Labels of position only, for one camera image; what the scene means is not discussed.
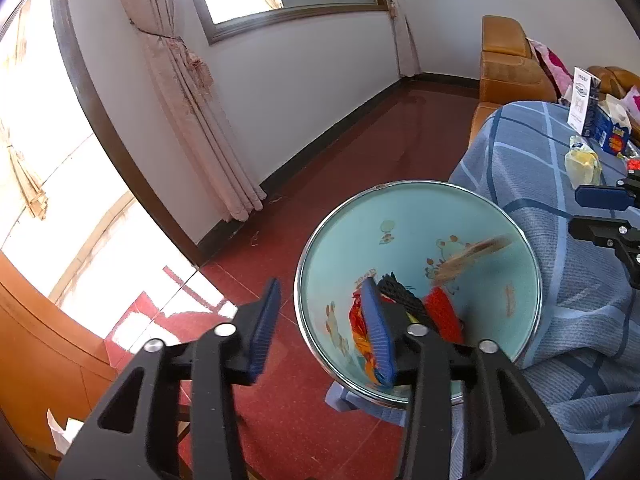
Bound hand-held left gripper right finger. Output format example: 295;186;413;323
360;276;583;480

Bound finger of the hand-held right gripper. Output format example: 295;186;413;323
574;184;640;212
568;215;640;289

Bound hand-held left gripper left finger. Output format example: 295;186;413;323
55;277;282;480

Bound orange mesh net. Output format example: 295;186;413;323
348;292;386;386

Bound dark grey knitted cloth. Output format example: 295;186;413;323
376;272;436;333

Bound red mesh net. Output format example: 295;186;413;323
422;286;466;347

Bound light blue cartoon trash bin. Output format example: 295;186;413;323
295;180;543;407

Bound yellow sponge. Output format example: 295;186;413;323
432;234;513;287

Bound yellow plastic bag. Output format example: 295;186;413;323
564;135;603;189

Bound blue plaid tablecloth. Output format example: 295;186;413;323
325;101;640;480

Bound pink floral cushion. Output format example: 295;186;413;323
527;37;574;97
607;85;640;127

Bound white and black carton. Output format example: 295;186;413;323
566;66;601;133

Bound brown leather armchair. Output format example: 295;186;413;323
470;15;559;147

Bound wooden cabinet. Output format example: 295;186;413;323
0;250;192;480

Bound white paper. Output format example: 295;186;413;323
46;407;84;457

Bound pink tied curtain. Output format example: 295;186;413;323
107;0;267;222

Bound beige curtain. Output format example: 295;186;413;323
0;119;49;222

